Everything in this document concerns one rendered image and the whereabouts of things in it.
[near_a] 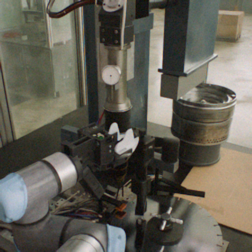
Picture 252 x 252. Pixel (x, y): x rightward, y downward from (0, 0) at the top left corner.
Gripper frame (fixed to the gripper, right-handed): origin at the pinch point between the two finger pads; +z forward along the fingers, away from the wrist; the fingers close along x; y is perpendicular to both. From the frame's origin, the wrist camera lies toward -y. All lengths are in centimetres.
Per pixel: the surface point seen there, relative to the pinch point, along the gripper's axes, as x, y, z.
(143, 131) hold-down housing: -0.7, 1.4, 4.0
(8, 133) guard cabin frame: 113, -50, 26
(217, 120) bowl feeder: 10, -24, 73
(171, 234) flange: -10.8, -29.6, 6.7
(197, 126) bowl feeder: 16, -27, 68
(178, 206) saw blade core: -4.9, -30.9, 19.5
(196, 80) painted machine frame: 13, -1, 54
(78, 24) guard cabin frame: 124, 1, 92
